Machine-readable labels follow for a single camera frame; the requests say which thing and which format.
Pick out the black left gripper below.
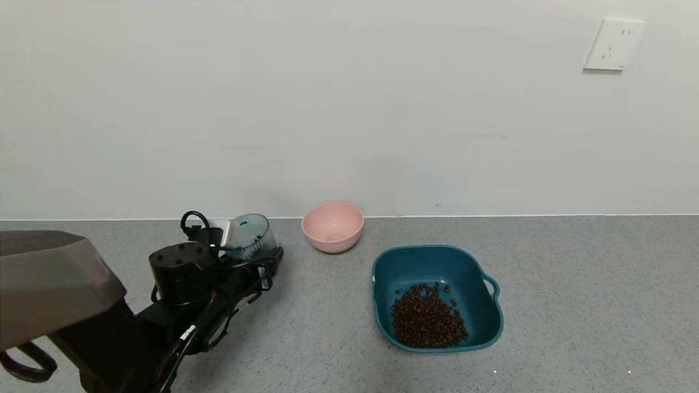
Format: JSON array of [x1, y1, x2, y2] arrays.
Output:
[[217, 245, 285, 301]]

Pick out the ribbed translucent teal cup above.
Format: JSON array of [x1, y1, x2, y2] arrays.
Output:
[[226, 213, 279, 260]]

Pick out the brown coffee beans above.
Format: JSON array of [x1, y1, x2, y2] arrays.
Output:
[[390, 281, 469, 349]]

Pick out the pink ribbed bowl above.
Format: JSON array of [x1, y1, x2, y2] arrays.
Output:
[[302, 201, 365, 254]]

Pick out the teal plastic basin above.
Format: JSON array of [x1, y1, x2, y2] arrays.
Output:
[[371, 245, 503, 353]]

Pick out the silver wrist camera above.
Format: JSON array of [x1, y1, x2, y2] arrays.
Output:
[[210, 219, 236, 247]]

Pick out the black looped camera cable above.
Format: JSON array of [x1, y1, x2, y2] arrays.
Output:
[[180, 211, 211, 243]]

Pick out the black cable bundle white tag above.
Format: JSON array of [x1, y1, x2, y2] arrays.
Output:
[[156, 262, 274, 393]]

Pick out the dark looped arm cable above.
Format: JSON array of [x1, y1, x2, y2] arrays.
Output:
[[0, 341, 58, 383]]

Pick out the white wall socket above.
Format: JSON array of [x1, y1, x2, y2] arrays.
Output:
[[583, 19, 646, 72]]

